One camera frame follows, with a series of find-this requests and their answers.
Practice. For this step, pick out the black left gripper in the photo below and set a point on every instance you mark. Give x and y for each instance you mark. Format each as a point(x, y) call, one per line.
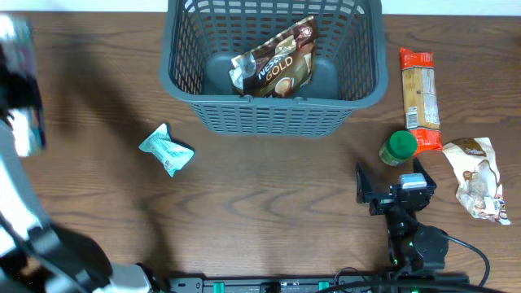
point(21, 94)

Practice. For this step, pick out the orange pasta package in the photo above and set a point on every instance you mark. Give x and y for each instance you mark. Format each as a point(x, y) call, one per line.
point(420, 99)

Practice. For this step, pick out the brown Nescafe Gold pouch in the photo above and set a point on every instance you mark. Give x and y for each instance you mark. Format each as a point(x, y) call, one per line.
point(280, 66)

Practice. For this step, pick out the teal snack packet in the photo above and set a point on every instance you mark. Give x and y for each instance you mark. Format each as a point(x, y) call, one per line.
point(173, 155)

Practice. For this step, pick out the green lid jar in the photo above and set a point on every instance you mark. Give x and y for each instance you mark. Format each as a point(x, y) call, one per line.
point(398, 148)

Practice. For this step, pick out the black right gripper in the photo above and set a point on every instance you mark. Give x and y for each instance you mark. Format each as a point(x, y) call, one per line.
point(391, 199)

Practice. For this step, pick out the grey plastic basket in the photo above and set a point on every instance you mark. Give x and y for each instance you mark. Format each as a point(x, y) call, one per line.
point(201, 38)

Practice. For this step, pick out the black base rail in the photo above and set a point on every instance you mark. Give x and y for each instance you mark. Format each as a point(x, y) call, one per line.
point(289, 285)

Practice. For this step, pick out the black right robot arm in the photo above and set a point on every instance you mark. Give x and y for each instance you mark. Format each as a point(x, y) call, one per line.
point(413, 246)

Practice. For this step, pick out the white tissue multipack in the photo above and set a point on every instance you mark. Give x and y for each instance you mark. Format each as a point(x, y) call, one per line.
point(27, 124)

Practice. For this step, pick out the beige brown snack bag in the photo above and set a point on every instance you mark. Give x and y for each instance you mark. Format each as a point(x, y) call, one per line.
point(480, 190)

